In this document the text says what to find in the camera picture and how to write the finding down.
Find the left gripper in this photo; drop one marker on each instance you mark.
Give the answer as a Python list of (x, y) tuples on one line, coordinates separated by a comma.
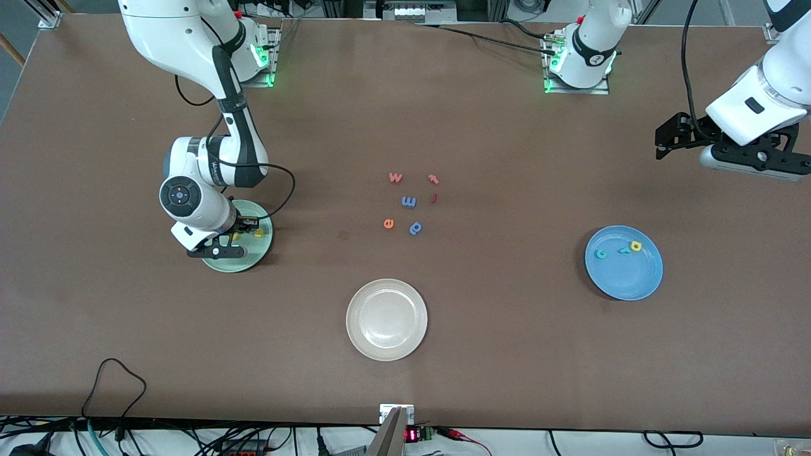
[(689, 130)]

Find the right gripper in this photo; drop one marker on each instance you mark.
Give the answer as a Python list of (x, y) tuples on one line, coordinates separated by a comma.
[(242, 223)]

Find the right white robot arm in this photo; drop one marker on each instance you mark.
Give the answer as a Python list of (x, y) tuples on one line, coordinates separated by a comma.
[(165, 31)]

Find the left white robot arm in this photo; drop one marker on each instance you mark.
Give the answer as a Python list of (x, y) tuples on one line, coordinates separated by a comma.
[(589, 50)]

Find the pale green round plate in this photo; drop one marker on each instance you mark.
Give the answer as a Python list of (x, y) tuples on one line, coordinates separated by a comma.
[(253, 253)]

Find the pink foam letter w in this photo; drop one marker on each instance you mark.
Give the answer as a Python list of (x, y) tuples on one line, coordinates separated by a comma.
[(395, 179)]

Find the blue round plate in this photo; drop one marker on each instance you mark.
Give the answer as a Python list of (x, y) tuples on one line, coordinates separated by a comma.
[(618, 278)]

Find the blue foam letter m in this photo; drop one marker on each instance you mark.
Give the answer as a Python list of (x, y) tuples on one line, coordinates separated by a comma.
[(408, 202)]

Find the blue foam letter p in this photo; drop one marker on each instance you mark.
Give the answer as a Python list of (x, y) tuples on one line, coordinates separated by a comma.
[(413, 230)]

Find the beige round plate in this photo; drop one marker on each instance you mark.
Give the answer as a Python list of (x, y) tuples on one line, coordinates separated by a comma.
[(386, 320)]

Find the black power strip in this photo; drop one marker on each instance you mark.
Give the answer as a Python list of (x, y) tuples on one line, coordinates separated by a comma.
[(247, 451)]

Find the grey metal pole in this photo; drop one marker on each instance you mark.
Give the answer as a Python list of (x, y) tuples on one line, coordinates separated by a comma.
[(389, 440)]

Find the grey electronics box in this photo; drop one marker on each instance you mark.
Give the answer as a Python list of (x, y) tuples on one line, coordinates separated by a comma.
[(408, 11)]

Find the red digit display module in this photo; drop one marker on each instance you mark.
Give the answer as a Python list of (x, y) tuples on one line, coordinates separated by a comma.
[(412, 435)]

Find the brown wooden stick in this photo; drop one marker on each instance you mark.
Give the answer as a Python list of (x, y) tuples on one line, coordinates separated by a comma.
[(11, 49)]

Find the red clip lead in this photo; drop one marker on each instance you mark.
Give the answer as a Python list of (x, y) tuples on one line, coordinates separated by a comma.
[(456, 434)]

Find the brass metal fitting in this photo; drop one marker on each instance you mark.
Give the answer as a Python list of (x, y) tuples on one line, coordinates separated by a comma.
[(792, 449)]

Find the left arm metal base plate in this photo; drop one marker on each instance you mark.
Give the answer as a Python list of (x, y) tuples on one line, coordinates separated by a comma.
[(573, 90)]

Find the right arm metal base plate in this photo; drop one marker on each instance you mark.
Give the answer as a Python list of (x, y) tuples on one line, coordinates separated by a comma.
[(269, 77)]

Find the white metal bracket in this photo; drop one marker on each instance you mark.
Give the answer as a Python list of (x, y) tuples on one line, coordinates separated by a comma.
[(384, 413)]

